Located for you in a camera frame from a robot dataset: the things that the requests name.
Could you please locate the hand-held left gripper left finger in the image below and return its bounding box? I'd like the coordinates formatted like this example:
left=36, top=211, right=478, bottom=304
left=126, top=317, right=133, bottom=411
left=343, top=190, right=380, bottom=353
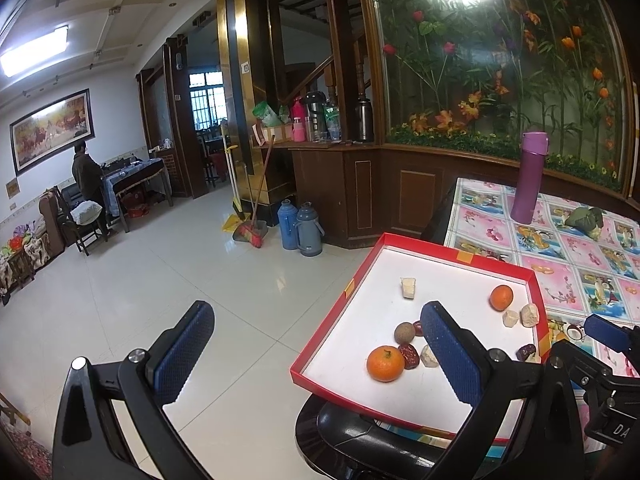
left=51, top=300, right=216, bottom=480

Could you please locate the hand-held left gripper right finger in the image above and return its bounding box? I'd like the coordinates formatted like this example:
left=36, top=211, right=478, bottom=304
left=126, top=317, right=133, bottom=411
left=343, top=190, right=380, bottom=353
left=420, top=301, right=586, bottom=480

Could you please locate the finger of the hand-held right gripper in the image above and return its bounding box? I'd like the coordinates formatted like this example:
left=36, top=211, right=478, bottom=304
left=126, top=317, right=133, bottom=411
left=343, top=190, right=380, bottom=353
left=562, top=340, right=616, bottom=397
left=584, top=314, right=640, bottom=378

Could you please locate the orange mandarin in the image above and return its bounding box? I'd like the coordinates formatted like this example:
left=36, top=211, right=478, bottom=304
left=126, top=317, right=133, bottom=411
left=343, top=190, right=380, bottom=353
left=489, top=285, right=515, bottom=312
left=366, top=345, right=406, bottom=383

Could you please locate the red box with white inside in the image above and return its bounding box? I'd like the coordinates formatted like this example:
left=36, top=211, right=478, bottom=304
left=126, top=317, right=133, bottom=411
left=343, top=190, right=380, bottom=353
left=290, top=232, right=551, bottom=446

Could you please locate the fruit printed pink tablecloth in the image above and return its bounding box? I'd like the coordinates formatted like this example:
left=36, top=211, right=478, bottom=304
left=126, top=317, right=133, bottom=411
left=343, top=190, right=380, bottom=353
left=442, top=177, right=640, bottom=386

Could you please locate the green bok choy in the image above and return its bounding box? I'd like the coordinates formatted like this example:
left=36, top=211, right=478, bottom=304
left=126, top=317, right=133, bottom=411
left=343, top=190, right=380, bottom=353
left=562, top=206, right=606, bottom=241

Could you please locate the blue floor thermos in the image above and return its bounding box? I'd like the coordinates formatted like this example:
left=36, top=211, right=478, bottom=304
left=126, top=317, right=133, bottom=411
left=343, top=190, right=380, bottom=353
left=277, top=199, right=300, bottom=251

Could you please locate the purple thermos bottle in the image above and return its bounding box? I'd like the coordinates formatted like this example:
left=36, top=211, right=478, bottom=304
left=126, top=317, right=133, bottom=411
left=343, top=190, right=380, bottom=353
left=510, top=131, right=549, bottom=224

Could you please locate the dark chair with cushion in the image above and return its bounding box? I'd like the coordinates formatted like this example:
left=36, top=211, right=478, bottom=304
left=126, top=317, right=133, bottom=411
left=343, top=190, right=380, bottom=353
left=52, top=185, right=108, bottom=256

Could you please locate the grey floor thermos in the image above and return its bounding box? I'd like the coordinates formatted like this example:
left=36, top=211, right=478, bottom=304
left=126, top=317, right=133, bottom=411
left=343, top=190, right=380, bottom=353
left=295, top=202, right=325, bottom=257

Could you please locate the brown armchair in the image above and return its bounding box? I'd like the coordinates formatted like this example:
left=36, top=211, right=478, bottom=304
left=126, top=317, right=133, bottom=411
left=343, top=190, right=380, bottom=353
left=39, top=191, right=66, bottom=261

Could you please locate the side table with blue cloth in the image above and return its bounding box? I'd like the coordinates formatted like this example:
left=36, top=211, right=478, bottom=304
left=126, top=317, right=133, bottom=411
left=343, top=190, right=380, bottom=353
left=102, top=157, right=173, bottom=233

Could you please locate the patterned rug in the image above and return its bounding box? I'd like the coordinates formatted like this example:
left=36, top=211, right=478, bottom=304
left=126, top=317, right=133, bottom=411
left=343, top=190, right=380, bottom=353
left=0, top=395, right=51, bottom=480

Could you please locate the floral cloth sofa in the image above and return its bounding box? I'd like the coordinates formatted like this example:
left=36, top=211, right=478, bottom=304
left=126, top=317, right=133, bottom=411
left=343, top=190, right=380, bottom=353
left=0, top=225, right=48, bottom=306

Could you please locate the dark steel thermos flask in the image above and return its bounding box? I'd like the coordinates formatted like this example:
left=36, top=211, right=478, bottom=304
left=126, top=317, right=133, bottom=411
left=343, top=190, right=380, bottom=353
left=356, top=97, right=375, bottom=143

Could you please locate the gold trimmed pillar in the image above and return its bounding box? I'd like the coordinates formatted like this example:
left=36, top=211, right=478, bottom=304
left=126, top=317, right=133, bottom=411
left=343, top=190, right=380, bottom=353
left=216, top=0, right=281, bottom=226

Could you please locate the green plastic bag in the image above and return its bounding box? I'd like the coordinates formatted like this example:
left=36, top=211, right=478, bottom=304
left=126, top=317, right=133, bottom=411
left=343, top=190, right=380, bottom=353
left=252, top=101, right=283, bottom=128

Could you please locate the grilled window door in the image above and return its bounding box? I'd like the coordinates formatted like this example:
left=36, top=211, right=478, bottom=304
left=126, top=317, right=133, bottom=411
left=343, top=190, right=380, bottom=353
left=189, top=72, right=226, bottom=133

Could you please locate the pink thermos bottle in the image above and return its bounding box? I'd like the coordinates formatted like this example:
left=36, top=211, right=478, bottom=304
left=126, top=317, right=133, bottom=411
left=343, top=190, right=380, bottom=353
left=291, top=96, right=307, bottom=143

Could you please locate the clear bottle with green label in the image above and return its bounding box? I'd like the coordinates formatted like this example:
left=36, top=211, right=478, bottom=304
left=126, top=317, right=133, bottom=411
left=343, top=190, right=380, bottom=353
left=325, top=100, right=342, bottom=141

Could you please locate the black steel airpot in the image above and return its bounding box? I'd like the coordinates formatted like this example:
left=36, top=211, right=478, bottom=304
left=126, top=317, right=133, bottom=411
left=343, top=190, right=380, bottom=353
left=305, top=91, right=326, bottom=142

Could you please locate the artificial flower glass display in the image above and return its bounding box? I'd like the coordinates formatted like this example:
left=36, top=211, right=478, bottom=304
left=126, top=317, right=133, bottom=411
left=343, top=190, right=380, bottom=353
left=372, top=0, right=631, bottom=196

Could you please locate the wooden staircase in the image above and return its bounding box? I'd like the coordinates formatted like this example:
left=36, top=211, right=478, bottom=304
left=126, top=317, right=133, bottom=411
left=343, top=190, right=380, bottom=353
left=277, top=25, right=373, bottom=106

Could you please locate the ceiling light panel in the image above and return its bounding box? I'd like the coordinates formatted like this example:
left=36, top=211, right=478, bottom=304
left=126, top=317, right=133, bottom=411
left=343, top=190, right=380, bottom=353
left=0, top=25, right=70, bottom=78

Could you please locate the framed wall painting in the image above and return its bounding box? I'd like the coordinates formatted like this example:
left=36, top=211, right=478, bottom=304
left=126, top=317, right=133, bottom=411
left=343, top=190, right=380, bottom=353
left=9, top=88, right=96, bottom=177

